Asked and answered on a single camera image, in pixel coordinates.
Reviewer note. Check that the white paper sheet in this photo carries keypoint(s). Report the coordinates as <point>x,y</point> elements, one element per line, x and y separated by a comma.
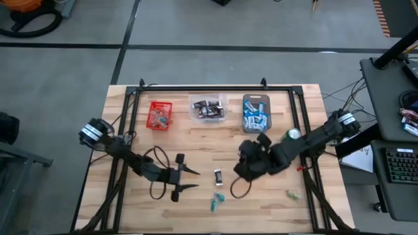
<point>359,160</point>

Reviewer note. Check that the red plastic basket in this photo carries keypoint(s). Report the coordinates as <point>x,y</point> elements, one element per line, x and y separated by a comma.
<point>159,104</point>

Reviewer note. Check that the white blue candy packet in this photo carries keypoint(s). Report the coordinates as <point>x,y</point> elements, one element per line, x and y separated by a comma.
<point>411,128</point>

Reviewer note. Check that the black caster wheel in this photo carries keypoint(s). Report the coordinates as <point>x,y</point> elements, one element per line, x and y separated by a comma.
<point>378,207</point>

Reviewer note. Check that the grey desk with pole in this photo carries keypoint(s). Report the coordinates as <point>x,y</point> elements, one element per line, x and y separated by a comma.
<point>382,98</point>

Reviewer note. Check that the black backlit keyboard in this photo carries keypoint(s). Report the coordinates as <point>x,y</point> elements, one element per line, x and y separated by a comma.
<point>403,166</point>

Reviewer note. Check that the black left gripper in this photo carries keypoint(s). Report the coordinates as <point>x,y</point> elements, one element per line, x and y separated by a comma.
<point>173,176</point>

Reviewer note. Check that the grey desk with keyboard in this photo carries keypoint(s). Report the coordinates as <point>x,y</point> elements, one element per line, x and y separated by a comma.
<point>392,202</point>

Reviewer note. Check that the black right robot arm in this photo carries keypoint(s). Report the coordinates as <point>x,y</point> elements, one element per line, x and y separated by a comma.
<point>313,140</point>

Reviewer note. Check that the green soda can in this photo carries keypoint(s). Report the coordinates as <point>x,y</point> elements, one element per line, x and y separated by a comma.
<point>294,134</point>

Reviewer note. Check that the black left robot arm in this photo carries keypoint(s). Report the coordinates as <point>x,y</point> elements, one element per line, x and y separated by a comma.
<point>121,150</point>

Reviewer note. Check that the black aluminium table frame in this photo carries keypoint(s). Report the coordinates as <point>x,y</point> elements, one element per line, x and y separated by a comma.
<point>212,88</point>

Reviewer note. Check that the pink candy packet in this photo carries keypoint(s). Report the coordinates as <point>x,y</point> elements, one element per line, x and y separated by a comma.
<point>408,114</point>

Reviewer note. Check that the white blue Hershey's bar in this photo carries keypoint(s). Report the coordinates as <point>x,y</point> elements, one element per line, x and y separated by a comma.
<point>262,107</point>
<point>249,105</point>
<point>265,124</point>
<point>248,113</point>
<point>259,117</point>
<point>247,122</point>
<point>256,126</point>

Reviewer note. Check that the clear plastic bin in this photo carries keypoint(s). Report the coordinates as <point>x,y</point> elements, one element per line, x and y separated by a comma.
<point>209,97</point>

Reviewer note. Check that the grey metal bench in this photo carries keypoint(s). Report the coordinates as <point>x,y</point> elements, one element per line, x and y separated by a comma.
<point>16,160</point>

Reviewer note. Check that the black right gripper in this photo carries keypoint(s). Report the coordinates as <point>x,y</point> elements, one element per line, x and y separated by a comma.
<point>271,160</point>

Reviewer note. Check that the teal gummy candy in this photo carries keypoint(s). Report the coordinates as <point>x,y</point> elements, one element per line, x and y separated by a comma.
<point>162,121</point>
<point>220,197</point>
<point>214,206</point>

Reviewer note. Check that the brown Hershey's chocolate bar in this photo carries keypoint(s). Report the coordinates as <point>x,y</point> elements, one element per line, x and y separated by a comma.
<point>216,113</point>
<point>199,104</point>
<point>203,113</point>
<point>219,105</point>
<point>210,104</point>
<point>218,178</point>

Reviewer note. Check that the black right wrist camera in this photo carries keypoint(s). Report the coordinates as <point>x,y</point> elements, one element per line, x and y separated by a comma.
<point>246,171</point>

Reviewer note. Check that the grey plastic bin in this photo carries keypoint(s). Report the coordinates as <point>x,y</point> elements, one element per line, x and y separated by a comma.
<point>256,97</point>

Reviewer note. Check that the black pole stand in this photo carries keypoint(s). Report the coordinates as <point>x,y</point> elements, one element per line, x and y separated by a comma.
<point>395,50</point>

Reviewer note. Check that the green wrapped gummy candy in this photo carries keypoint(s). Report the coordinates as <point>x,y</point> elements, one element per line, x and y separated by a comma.
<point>294,195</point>

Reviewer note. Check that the black floor mat striped edge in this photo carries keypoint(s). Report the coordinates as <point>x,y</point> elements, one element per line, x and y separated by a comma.
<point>401,16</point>

